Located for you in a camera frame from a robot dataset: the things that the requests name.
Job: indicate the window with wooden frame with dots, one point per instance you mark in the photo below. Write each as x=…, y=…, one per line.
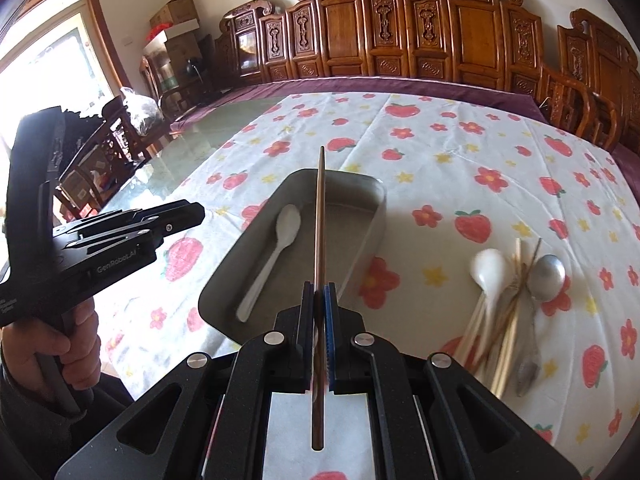
x=58, y=52

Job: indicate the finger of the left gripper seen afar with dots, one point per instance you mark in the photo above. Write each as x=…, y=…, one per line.
x=105, y=230

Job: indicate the silver metal spoon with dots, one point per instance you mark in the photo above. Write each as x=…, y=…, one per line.
x=544, y=283

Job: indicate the strawberry flower tablecloth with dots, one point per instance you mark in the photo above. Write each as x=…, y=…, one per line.
x=459, y=178

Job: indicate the white ceramic spoon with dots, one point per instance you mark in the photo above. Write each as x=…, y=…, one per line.
x=487, y=279

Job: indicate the grey metal tray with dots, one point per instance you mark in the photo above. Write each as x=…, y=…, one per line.
x=355, y=224

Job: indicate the light bamboo chopstick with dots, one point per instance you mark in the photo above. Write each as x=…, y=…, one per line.
x=510, y=327
x=480, y=324

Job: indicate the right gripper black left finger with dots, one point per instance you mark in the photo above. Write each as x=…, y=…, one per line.
x=305, y=333

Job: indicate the carved wooden sofa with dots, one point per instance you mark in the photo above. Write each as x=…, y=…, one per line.
x=493, y=44

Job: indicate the white plastic spoon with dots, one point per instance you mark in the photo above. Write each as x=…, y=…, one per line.
x=287, y=227

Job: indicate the carved wooden armchair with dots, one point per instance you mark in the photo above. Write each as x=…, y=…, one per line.
x=594, y=93

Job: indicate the stacked cardboard boxes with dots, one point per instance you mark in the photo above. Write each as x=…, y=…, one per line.
x=172, y=57

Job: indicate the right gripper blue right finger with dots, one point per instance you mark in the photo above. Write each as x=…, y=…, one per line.
x=330, y=311

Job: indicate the dark brown wooden chopstick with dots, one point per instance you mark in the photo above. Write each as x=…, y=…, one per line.
x=319, y=352

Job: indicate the wooden chair at left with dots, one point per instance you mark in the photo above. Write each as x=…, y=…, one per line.
x=104, y=163

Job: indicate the person's left hand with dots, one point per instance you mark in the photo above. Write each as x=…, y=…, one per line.
x=79, y=353

